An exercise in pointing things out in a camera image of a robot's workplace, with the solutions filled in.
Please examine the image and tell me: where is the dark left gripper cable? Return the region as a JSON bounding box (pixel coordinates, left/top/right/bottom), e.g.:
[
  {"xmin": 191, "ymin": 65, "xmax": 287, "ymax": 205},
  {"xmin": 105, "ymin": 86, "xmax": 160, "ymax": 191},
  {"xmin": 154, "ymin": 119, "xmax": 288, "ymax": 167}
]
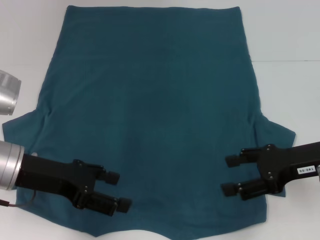
[{"xmin": 0, "ymin": 191, "xmax": 39, "ymax": 209}]

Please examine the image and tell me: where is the teal blue t-shirt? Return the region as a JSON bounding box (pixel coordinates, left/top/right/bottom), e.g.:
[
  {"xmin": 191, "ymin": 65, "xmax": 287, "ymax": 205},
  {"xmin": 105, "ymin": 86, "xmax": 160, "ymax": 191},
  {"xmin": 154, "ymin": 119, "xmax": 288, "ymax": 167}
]
[{"xmin": 2, "ymin": 5, "xmax": 297, "ymax": 225}]

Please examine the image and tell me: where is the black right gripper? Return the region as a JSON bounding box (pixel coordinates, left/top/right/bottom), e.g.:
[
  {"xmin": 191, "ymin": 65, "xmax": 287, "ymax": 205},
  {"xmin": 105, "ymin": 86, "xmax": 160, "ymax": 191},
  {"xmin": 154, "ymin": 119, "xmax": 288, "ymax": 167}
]
[{"xmin": 220, "ymin": 141, "xmax": 320, "ymax": 201}]

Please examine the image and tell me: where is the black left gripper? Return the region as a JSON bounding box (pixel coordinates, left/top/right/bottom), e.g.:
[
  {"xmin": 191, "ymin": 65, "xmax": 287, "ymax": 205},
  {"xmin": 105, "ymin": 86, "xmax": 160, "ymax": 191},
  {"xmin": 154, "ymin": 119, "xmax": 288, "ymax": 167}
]
[{"xmin": 14, "ymin": 153, "xmax": 133, "ymax": 217}]

